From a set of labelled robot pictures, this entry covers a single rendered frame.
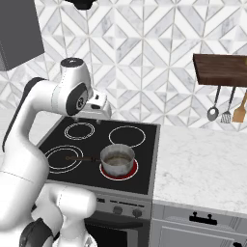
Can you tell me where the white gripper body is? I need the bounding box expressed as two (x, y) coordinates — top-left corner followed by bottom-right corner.
(74, 105), (113, 122)

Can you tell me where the black stove with oven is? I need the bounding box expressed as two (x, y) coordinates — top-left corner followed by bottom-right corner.
(37, 115), (161, 247)

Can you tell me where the black range hood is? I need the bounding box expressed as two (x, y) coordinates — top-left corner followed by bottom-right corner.
(64, 0), (98, 11)

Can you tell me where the steel hanging ladle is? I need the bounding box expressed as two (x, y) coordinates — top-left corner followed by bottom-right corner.
(206, 85), (223, 123)

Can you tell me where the black oven door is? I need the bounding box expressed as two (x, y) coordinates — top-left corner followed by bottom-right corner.
(84, 218), (151, 247)

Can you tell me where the grey drawer front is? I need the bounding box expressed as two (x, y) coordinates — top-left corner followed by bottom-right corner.
(151, 203), (247, 232)

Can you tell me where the steel hanging slotted spatula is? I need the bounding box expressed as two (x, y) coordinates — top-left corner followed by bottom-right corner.
(220, 86), (237, 124)

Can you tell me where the wooden hanging spatula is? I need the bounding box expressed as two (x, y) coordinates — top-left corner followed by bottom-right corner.
(232, 89), (247, 124)

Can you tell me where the grey cupboard door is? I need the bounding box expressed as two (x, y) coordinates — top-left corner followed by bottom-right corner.
(150, 219), (247, 247)

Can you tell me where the steel saucepan with dark handle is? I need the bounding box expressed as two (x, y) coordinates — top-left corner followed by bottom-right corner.
(65, 143), (136, 178)

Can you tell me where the black oven door handle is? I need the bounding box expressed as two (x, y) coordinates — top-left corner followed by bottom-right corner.
(86, 219), (145, 230)

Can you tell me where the dark grey wall cupboard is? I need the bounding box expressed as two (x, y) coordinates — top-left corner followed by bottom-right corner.
(0, 0), (45, 72)

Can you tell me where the dark wooden wall shelf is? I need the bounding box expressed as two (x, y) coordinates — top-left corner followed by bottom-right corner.
(192, 53), (247, 88)

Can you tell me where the black drawer handle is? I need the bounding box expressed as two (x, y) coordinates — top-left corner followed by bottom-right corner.
(188, 211), (219, 227)

